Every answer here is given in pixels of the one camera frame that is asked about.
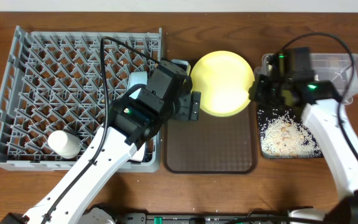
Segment rice and nut scraps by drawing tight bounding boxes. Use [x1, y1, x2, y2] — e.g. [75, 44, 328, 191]
[257, 108, 323, 158]

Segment yellow round plate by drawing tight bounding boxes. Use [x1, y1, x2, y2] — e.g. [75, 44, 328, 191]
[191, 50, 255, 117]

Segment light blue bowl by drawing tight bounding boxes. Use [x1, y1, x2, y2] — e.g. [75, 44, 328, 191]
[127, 71, 148, 99]

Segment white paper cup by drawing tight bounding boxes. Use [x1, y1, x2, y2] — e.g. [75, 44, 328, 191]
[47, 130, 81, 159]

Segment pink white bowl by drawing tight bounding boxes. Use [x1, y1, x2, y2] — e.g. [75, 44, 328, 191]
[130, 143, 146, 162]

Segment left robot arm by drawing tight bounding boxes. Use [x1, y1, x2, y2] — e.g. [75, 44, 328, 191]
[2, 59, 201, 223]

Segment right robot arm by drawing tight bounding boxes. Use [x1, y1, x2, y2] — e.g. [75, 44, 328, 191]
[250, 47, 358, 223]

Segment black rectangular waste tray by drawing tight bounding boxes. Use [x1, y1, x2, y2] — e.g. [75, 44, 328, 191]
[255, 104, 324, 160]

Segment clear plastic waste bin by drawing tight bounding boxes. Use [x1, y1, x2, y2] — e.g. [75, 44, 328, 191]
[255, 48, 358, 108]

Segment dark brown serving tray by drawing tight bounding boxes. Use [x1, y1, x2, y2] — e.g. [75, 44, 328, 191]
[163, 103, 257, 174]

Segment grey plastic dish rack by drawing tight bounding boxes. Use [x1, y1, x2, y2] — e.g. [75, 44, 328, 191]
[0, 27, 164, 171]

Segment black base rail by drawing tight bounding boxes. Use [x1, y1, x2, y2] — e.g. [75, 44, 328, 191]
[114, 210, 288, 224]

